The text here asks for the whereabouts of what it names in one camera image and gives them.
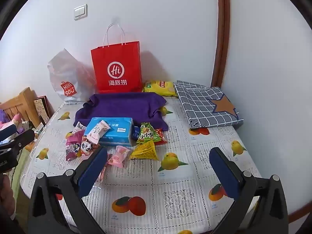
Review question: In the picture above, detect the brown wooden door frame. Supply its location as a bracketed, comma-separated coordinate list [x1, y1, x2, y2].
[211, 0, 231, 88]

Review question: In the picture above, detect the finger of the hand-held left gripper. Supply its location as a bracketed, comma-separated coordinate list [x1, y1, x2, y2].
[0, 124, 17, 142]
[0, 129, 36, 156]

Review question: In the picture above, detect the white light switch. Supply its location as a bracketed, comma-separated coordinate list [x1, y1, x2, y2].
[74, 4, 88, 20]

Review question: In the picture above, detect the grey checked folded cloth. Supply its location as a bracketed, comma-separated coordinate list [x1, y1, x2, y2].
[174, 80, 244, 128]

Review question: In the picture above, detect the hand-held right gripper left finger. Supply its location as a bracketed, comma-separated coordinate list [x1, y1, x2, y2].
[28, 147, 108, 234]

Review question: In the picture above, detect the white pink snack packet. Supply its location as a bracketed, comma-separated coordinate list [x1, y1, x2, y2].
[86, 120, 111, 145]

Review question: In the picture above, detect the yellow chips bag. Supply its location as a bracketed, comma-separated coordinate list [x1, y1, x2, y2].
[142, 80, 178, 97]

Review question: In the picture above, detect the purple snack packet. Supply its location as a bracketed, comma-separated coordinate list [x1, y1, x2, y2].
[65, 130, 85, 161]

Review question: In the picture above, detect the long pink stick packet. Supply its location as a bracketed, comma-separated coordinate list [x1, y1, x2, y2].
[94, 162, 109, 189]

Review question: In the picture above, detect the blue tissue pack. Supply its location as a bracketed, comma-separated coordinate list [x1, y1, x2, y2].
[84, 117, 134, 147]

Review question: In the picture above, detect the person's left forearm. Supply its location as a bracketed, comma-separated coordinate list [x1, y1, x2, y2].
[0, 173, 16, 227]

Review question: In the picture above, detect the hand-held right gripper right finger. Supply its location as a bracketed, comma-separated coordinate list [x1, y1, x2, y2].
[209, 147, 289, 234]

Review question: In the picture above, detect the panda print snack packet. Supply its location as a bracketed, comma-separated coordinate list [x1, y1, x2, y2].
[75, 138, 100, 158]

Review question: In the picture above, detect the pink plush toy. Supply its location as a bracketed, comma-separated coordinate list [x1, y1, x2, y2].
[0, 110, 23, 129]

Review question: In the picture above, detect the fruit print bed sheet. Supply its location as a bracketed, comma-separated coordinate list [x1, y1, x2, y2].
[21, 95, 262, 234]

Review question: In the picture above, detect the yellow snack packet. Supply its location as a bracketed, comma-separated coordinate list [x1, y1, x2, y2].
[129, 140, 159, 161]

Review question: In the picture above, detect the green snack packet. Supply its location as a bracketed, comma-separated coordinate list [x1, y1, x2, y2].
[136, 122, 161, 144]

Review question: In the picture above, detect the white plastic bag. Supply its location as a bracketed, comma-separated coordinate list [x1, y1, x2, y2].
[47, 48, 97, 105]

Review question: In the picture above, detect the wooden headboard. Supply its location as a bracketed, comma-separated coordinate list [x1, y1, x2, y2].
[0, 87, 41, 128]

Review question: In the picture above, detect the small white snack packet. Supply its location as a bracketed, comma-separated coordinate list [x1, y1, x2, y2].
[73, 122, 87, 133]

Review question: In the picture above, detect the purple towel lined box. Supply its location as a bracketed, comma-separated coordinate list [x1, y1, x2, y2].
[74, 92, 169, 132]

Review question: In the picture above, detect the red paper bag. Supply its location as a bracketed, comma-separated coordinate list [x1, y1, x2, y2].
[91, 23, 142, 93]

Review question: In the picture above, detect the brown framed picture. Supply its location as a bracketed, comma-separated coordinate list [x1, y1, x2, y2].
[34, 96, 55, 125]

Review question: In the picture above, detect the red snack packet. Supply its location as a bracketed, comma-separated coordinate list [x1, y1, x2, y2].
[155, 129, 168, 145]

